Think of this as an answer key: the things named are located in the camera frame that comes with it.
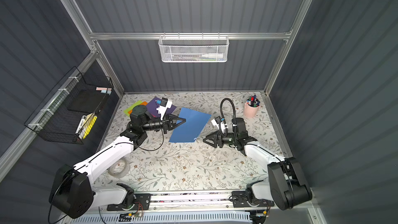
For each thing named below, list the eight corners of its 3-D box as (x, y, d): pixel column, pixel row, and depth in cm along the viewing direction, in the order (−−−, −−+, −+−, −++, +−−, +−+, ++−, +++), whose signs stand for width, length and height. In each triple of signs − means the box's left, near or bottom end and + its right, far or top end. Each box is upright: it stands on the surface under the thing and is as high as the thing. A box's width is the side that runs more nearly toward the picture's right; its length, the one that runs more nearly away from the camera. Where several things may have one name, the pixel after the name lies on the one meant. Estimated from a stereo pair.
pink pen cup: (244, 119, 107) (249, 107, 96) (240, 111, 111) (243, 99, 100) (256, 116, 108) (261, 104, 98) (251, 109, 113) (256, 96, 102)
